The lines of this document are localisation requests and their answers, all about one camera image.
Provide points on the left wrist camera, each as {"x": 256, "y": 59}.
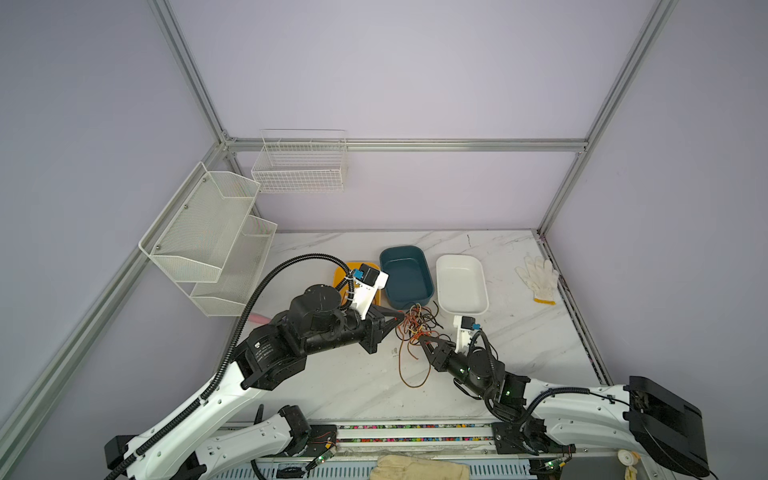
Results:
{"x": 367, "y": 282}

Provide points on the white mesh shelf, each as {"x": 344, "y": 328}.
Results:
{"x": 241, "y": 272}
{"x": 191, "y": 240}

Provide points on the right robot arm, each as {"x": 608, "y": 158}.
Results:
{"x": 537, "y": 417}

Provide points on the lower white mesh shelf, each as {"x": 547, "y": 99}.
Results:
{"x": 241, "y": 272}

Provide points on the upper white mesh shelf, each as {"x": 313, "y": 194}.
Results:
{"x": 191, "y": 240}

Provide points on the white tape roll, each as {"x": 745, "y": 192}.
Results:
{"x": 628, "y": 458}

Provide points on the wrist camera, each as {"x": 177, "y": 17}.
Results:
{"x": 367, "y": 282}
{"x": 466, "y": 327}

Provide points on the pink plastic object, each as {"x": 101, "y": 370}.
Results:
{"x": 258, "y": 319}

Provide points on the teal plastic bin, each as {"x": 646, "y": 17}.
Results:
{"x": 409, "y": 278}

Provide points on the white plastic bin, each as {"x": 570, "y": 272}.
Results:
{"x": 461, "y": 285}

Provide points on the white work glove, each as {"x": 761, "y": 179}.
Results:
{"x": 540, "y": 277}

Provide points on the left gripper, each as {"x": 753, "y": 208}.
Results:
{"x": 375, "y": 329}

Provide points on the white wire basket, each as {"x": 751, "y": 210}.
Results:
{"x": 301, "y": 161}

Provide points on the beige cloth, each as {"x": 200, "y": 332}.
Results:
{"x": 397, "y": 467}

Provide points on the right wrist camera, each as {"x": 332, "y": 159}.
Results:
{"x": 466, "y": 327}

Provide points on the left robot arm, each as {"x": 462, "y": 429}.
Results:
{"x": 188, "y": 443}

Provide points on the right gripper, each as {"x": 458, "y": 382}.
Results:
{"x": 443, "y": 351}

